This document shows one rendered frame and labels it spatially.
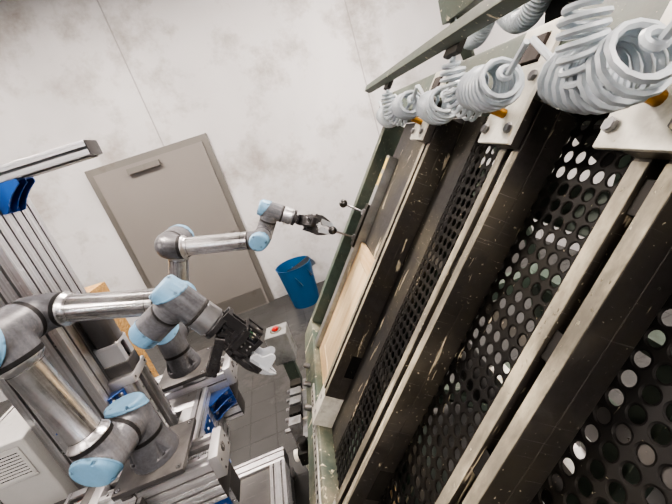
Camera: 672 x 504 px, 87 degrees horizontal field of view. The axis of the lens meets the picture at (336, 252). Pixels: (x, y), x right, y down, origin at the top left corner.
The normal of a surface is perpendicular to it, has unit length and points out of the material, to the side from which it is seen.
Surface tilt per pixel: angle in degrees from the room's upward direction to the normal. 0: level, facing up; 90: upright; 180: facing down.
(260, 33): 90
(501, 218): 90
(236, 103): 90
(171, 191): 90
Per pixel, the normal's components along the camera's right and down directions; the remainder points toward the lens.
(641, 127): -0.94, -0.29
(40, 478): 0.20, 0.28
